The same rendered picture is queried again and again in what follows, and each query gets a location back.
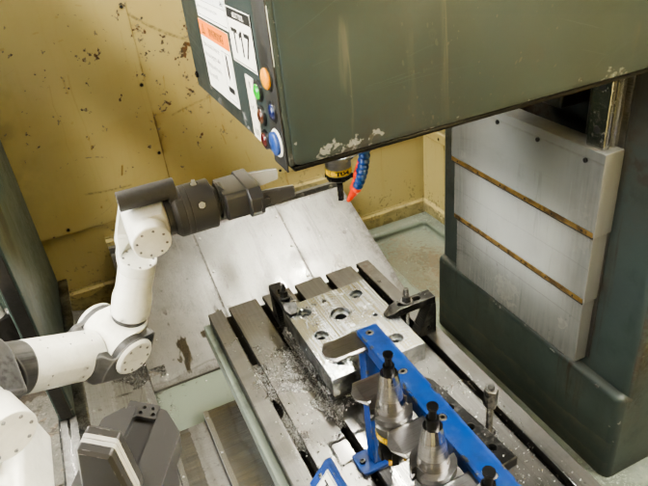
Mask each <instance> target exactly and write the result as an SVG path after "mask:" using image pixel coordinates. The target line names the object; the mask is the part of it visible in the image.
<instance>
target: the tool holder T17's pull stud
mask: <svg viewBox="0 0 648 486"><path fill-rule="evenodd" d="M426 409H427V410H428V414H427V415H426V417H425V421H426V427H427V429H429V430H437V429H438V428H439V427H440V417H439V415H438V414H437V411H438V410H439V404H438V403H437V402H435V401H429V402H427V404H426Z"/></svg>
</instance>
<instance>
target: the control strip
mask: <svg viewBox="0 0 648 486"><path fill-rule="evenodd" d="M251 6H252V12H253V19H254V24H255V31H256V43H257V49H258V56H259V61H260V68H266V70H267V72H268V74H269V77H270V83H271V87H270V90H265V89H264V93H265V99H266V106H267V109H268V104H271V105H272V107H273V110H274V114H275V119H274V120H272V119H271V118H270V117H269V115H268V119H269V124H270V131H271V132H272V131H274V132H275V133H276V134H277V136H278V138H279V141H280V145H281V155H278V156H277V155H275V154H274V156H275V161H276V162H277V163H278V164H279V165H280V166H282V167H283V168H284V169H285V170H286V171H287V172H288V173H289V169H288V163H287V156H286V149H285V142H284V129H283V122H282V115H281V108H280V102H279V95H278V88H277V81H276V74H275V68H274V63H273V56H272V49H271V41H270V35H269V28H268V21H267V14H266V8H265V0H251ZM254 84H256V86H257V88H258V92H259V99H257V101H258V102H262V100H263V92H262V88H261V86H260V84H259V82H258V81H257V80H255V81H254V83H253V86H254ZM257 109H259V110H260V111H261V114H262V116H263V123H261V125H262V126H266V124H267V118H266V114H265V111H264V109H263V107H262V106H261V105H258V107H257ZM257 109H256V111H257ZM262 132H263V133H264V135H265V138H266V141H267V148H266V149H270V144H269V135H268V133H267V131H266V130H265V129H262V130H261V132H260V135H261V133H262Z"/></svg>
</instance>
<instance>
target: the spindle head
mask: <svg viewBox="0 0 648 486"><path fill-rule="evenodd" d="M224 1H225V5H228V6H230V7H233V8H235V9H237V10H239V11H241V12H243V13H246V14H249V15H250V18H251V24H252V30H253V36H254V43H255V49H256V60H257V66H258V73H259V75H257V74H255V73H254V72H252V71H251V70H249V69H248V68H246V67H244V66H243V65H241V64H240V63H238V62H237V61H235V60H234V59H233V53H232V48H231V42H230V32H228V31H226V30H224V29H222V28H221V27H219V26H217V25H215V24H213V23H211V22H210V21H208V20H206V19H204V18H202V17H201V16H199V15H198V10H197V5H196V0H181V5H182V9H183V13H184V18H185V23H186V27H187V32H188V37H189V41H190V45H191V50H192V55H193V60H194V64H195V69H196V71H195V75H196V77H197V78H198V82H199V85H200V86H201V87H202V88H203V89H204V90H205V91H206V92H207V93H209V94H210V95H211V96H212V97H213V98H214V99H215V100H216V101H217V102H219V103H220V104H221V105H222V106H223V107H224V108H225V109H226V110H227V111H229V112H230V113H231V114H232V115H233V116H234V117H235V118H236V119H237V120H238V121H240V122H241V123H242V124H243V125H244V126H245V127H246V128H247V129H248V130H250V131H251V132H252V133H253V134H254V135H255V132H254V126H253V120H252V114H251V108H250V102H249V97H248V91H247V86H246V80H245V73H246V74H247V75H249V76H250V77H251V78H253V80H254V81H255V80H257V81H258V82H259V84H260V86H261V88H262V92H263V100H262V102H258V101H256V104H257V106H258V105H261V106H262V107H263V109H264V111H265V114H266V118H267V124H266V126H262V125H260V128H261V130H262V129H265V130H266V131H267V133H268V135H269V133H270V132H271V131H270V124H269V119H268V112H267V106H266V99H265V93H264V87H263V86H262V83H261V80H260V70H261V68H260V61H259V56H258V49H257V37H256V31H255V24H254V19H253V12H252V6H251V0H224ZM265 6H266V10H267V16H268V23H269V30H270V37H271V43H272V50H273V57H274V64H275V66H274V68H275V74H276V81H277V88H278V95H279V102H280V108H281V115H282V122H283V135H284V142H285V149H286V156H287V163H288V167H290V168H291V169H292V170H293V171H294V172H297V171H301V170H304V169H307V168H310V167H314V166H317V165H321V164H324V163H328V162H331V161H335V160H338V159H341V158H345V157H348V156H352V155H355V154H359V153H362V152H366V151H369V150H373V149H378V148H382V147H385V146H389V145H392V144H396V143H399V142H403V141H406V140H410V139H413V138H417V137H419V136H423V135H427V134H430V133H434V132H437V131H441V130H444V129H448V128H451V127H454V126H457V125H461V124H464V123H468V122H474V121H478V120H481V119H485V118H488V117H492V116H494V115H498V114H501V113H505V112H508V111H512V110H516V109H519V108H523V107H526V106H529V105H532V104H536V103H539V102H543V101H546V100H550V99H553V98H557V97H561V96H564V95H569V94H573V93H576V92H580V91H583V90H587V89H590V88H594V87H597V86H601V85H605V84H607V83H611V82H614V81H618V80H621V79H625V78H628V77H632V76H635V75H639V74H642V73H645V72H648V0H265ZM198 18H200V19H202V20H203V21H205V22H207V23H209V24H210V25H212V26H214V27H216V28H218V29H219V30H221V31H223V32H225V33H227V34H228V38H229V48H230V54H231V58H232V64H233V70H234V75H235V81H236V87H237V91H238V97H239V102H240V108H241V110H240V109H239V108H237V107H236V106H235V105H234V104H233V103H232V102H230V101H229V100H228V99H227V98H226V97H225V96H223V95H222V94H221V93H220V92H219V91H217V90H216V89H215V88H214V87H213V86H212V85H211V83H210V78H209V73H208V68H207V63H206V58H205V54H204V49H203V40H202V35H201V30H200V25H199V21H198Z"/></svg>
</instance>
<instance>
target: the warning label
mask: <svg viewBox="0 0 648 486"><path fill-rule="evenodd" d="M198 21H199V25H200V30H201V35H202V44H203V49H204V54H205V58H206V63H207V68H208V73H209V78H210V83H211V85H212V86H213V87H214V88H215V89H216V90H217V91H219V92H220V93H221V94H222V95H223V96H225V97H226V98H227V99H228V100H229V101H230V102H232V103H233V104H234V105H235V106H236V107H237V108H239V109H240V110H241V108H240V102H239V97H238V91H237V87H236V81H235V75H234V70H233V64H232V58H231V54H230V43H229V38H228V34H227V33H225V32H223V31H221V30H219V29H218V28H216V27H214V26H212V25H210V24H209V23H207V22H205V21H203V20H202V19H200V18H198Z"/></svg>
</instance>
